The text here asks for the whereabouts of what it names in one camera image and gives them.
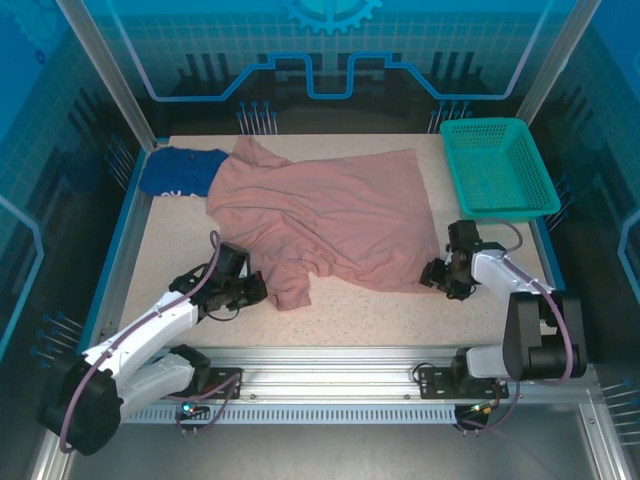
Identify pink t-shirt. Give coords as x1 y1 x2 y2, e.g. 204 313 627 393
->
204 135 442 312

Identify aluminium corner post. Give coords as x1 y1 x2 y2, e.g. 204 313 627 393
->
54 0 159 151
514 0 604 124

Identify small green-lit circuit board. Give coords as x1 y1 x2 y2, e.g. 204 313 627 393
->
174 397 211 419
462 402 501 419

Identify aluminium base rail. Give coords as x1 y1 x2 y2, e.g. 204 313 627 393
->
149 343 599 407

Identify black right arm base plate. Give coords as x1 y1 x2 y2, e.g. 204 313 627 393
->
416 365 511 400

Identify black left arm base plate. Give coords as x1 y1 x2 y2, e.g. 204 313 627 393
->
164 367 245 401

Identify white slotted cable duct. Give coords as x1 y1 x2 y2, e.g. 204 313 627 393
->
122 403 459 425

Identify aluminium lower frame bar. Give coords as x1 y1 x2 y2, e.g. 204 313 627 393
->
577 399 634 480
27 439 84 480

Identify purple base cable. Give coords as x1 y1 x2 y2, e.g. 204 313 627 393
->
452 379 515 437
172 372 244 437

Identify blue table side trim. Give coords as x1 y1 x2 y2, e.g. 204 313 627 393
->
527 217 591 364
74 137 171 364

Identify folded blue t-shirt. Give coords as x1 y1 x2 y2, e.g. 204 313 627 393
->
138 147 232 200

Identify green plastic mesh basket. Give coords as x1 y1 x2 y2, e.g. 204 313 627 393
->
439 117 562 222

